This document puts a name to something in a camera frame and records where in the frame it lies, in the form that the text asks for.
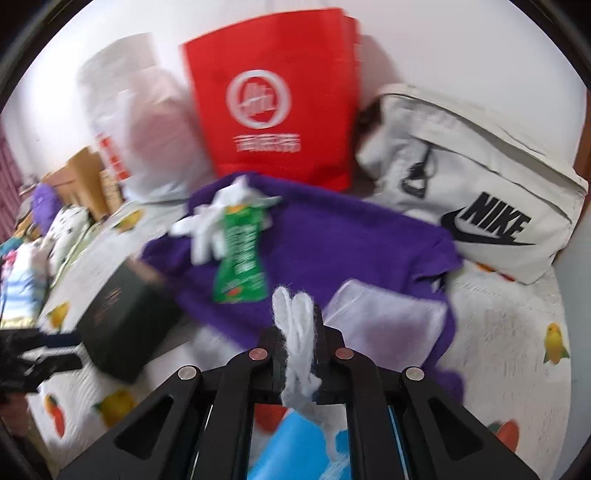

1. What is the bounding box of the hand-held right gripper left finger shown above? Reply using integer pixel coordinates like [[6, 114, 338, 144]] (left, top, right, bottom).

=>
[[55, 323, 288, 480]]

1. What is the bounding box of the white plastic shopping bag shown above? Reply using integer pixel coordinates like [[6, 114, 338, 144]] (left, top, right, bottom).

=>
[[76, 32, 218, 204]]

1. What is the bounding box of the colourful striped blanket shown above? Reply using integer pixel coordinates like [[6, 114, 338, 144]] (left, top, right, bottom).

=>
[[0, 240, 51, 328]]

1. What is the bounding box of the purple cloth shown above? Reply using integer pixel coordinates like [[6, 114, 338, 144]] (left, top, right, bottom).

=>
[[141, 172, 465, 402]]

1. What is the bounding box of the green packet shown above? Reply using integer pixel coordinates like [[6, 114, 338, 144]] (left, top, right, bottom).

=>
[[212, 205, 271, 305]]

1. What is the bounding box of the purple plush toy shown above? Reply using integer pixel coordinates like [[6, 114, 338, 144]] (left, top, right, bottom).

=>
[[32, 182, 61, 223]]

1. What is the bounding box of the dark green tea box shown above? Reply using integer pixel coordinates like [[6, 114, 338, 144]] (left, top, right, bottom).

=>
[[76, 258, 185, 384]]

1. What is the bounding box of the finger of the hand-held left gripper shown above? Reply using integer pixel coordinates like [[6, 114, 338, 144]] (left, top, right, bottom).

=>
[[18, 332, 85, 352], [23, 353, 85, 380]]

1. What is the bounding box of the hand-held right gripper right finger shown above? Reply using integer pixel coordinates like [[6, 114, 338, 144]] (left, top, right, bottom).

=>
[[314, 308, 541, 480]]

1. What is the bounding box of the patterned book box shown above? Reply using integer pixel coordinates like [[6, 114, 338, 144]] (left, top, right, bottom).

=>
[[99, 168, 125, 217]]

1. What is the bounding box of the white black dotted pillow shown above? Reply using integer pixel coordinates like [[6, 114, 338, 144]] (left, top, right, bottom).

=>
[[46, 205, 93, 273]]

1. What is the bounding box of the red paper bag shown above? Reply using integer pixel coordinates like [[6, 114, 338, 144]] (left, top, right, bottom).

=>
[[179, 7, 361, 192]]

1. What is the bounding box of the grey waist bag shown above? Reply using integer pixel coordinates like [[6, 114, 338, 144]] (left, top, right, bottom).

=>
[[355, 83, 589, 284]]

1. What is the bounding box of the blue tissue pack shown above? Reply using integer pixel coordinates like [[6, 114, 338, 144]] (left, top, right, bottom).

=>
[[247, 404, 402, 480]]

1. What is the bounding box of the fruit print tablecloth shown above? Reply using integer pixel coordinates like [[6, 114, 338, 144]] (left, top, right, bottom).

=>
[[25, 185, 573, 480]]

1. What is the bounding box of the wooden headboard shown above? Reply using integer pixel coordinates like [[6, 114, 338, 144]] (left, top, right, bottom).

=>
[[44, 145, 109, 222]]

